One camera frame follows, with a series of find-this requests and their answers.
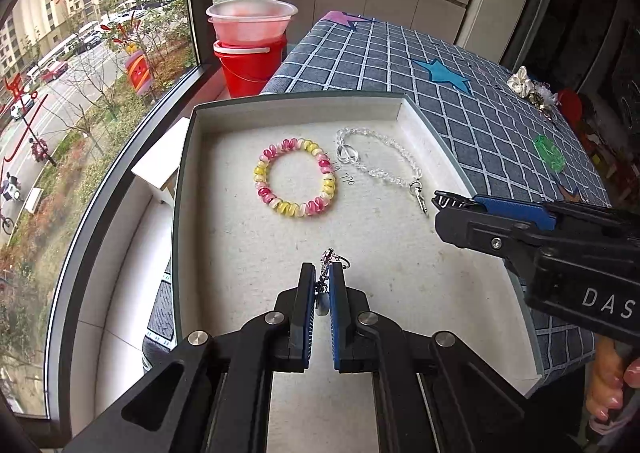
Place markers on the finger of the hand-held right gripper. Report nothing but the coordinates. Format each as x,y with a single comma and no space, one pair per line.
515,210
475,233

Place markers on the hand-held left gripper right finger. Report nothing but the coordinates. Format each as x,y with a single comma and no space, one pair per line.
338,323

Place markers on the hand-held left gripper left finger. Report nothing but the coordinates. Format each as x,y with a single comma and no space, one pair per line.
305,318

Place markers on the green translucent bangle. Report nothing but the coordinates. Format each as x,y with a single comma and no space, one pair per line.
542,145

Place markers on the grey cardboard box tray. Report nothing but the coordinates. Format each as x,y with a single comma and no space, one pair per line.
400,258

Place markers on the person's right hand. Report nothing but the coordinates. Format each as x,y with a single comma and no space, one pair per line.
605,383

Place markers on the red plastic stool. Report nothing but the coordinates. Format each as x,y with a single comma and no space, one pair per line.
570,105

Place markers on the cream satin scrunchie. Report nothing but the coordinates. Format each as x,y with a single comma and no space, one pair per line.
520,80

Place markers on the grey checked star tablecloth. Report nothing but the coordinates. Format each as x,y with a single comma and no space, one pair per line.
400,83

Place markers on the red plastic bucket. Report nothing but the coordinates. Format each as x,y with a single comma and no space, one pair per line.
247,75

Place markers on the translucent pink plastic basin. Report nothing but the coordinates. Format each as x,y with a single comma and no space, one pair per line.
250,28

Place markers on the cartoon lantern window sticker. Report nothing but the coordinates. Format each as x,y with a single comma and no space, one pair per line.
139,73

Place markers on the red script window sticker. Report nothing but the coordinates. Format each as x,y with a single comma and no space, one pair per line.
20,93

